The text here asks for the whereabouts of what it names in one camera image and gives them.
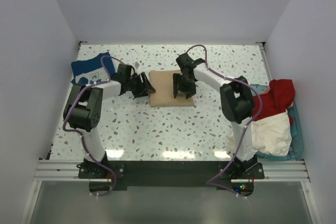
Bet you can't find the clear blue plastic bin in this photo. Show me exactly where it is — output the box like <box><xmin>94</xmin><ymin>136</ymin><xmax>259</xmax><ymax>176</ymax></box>
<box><xmin>252</xmin><ymin>84</ymin><xmax>304</xmax><ymax>161</ymax></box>

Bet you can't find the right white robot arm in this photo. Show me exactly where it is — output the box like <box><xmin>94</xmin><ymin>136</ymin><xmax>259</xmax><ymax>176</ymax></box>
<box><xmin>173</xmin><ymin>53</ymin><xmax>257</xmax><ymax>184</ymax></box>

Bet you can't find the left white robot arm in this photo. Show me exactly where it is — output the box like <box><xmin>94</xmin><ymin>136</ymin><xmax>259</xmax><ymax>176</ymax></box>
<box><xmin>62</xmin><ymin>63</ymin><xmax>156</xmax><ymax>180</ymax></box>

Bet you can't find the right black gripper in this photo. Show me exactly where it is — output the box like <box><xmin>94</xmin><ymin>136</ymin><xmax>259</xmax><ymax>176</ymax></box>
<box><xmin>173</xmin><ymin>73</ymin><xmax>196</xmax><ymax>99</ymax></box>

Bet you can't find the white t-shirt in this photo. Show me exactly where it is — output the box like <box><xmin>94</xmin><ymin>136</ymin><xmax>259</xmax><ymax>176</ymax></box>
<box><xmin>225</xmin><ymin>111</ymin><xmax>292</xmax><ymax>161</ymax></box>

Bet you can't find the beige t-shirt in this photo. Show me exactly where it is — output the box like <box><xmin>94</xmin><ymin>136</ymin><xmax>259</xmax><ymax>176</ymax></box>
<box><xmin>149</xmin><ymin>70</ymin><xmax>194</xmax><ymax>108</ymax></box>

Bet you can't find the red t-shirt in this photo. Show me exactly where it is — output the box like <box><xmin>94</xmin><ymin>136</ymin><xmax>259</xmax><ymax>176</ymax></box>
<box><xmin>254</xmin><ymin>79</ymin><xmax>296</xmax><ymax>121</ymax></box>

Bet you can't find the folded blue t-shirt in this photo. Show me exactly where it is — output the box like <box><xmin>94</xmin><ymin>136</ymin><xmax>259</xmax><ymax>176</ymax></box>
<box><xmin>71</xmin><ymin>52</ymin><xmax>115</xmax><ymax>84</ymax></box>

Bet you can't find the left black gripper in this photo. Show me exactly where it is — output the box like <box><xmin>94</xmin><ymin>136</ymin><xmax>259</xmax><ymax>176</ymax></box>
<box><xmin>126</xmin><ymin>72</ymin><xmax>155</xmax><ymax>98</ymax></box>

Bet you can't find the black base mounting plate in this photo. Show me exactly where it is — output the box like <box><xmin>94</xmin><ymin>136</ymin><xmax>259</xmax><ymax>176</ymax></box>
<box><xmin>77</xmin><ymin>160</ymin><xmax>265</xmax><ymax>196</ymax></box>

